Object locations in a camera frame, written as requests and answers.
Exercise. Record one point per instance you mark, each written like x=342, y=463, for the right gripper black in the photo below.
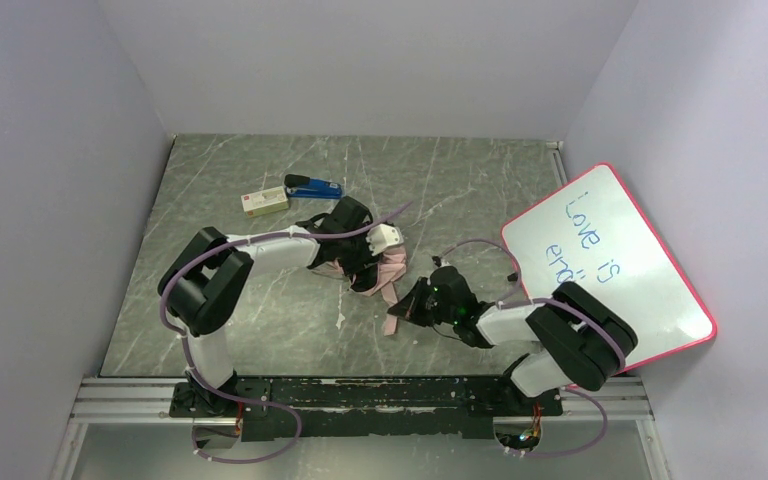
x=425, y=299

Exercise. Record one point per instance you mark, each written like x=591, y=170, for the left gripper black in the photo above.
x=364, y=266

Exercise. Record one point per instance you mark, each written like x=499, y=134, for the pink folding umbrella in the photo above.
x=383, y=276

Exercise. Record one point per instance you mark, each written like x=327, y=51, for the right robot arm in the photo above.
x=581, y=341

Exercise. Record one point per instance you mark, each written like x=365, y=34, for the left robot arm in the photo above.
x=200, y=291

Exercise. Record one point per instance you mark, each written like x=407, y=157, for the blue black stapler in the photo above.
x=300, y=186

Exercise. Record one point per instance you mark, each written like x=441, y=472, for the small white box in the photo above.
x=265, y=201

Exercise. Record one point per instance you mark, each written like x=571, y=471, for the red framed whiteboard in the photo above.
x=593, y=232

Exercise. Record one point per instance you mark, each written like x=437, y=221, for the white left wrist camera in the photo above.
x=383, y=237

